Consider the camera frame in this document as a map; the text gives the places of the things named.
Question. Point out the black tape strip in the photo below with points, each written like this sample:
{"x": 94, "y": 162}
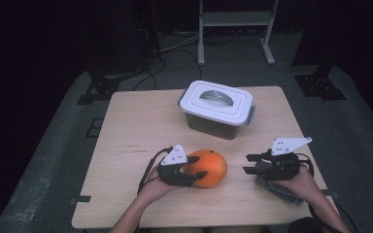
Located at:
{"x": 80, "y": 199}

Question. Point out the grey fluffy cloth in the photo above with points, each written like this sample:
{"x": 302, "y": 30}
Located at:
{"x": 280, "y": 191}

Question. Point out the white metal frame stand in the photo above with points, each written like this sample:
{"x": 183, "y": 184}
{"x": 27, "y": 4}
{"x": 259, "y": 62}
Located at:
{"x": 236, "y": 18}

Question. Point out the orange plush toy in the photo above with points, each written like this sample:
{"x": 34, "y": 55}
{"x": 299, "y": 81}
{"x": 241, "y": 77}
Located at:
{"x": 210, "y": 170}

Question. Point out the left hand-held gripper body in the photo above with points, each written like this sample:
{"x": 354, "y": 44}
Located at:
{"x": 173, "y": 173}

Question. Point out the black metal stand base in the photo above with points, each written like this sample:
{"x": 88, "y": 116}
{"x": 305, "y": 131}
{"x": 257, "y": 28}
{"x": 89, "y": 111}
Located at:
{"x": 320, "y": 85}
{"x": 102, "y": 89}

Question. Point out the person's right hand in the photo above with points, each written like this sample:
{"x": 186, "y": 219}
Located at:
{"x": 304, "y": 184}

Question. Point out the black tape square mark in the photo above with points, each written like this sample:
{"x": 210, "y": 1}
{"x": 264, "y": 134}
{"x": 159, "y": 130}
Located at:
{"x": 94, "y": 127}

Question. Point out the white box lid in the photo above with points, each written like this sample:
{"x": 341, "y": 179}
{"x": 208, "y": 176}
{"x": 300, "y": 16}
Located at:
{"x": 207, "y": 103}

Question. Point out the person's left hand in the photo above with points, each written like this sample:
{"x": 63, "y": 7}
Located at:
{"x": 153, "y": 189}

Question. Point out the dark round object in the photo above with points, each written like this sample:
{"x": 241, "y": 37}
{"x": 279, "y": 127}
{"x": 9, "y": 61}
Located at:
{"x": 304, "y": 226}

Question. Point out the clear grey storage box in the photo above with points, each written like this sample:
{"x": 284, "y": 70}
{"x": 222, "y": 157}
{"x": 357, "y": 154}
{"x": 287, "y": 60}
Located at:
{"x": 212, "y": 127}

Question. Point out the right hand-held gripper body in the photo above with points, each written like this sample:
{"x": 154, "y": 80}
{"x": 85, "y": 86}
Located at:
{"x": 280, "y": 166}

